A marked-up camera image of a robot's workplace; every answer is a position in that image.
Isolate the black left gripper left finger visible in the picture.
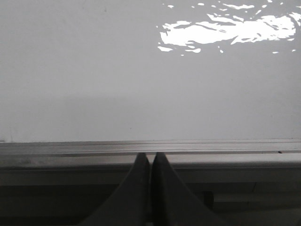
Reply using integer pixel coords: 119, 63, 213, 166
80, 153, 150, 226

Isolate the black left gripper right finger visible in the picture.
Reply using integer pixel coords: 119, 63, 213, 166
150, 152, 229, 226

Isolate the white whiteboard with aluminium frame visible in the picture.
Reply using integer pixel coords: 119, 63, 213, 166
0, 0, 301, 169

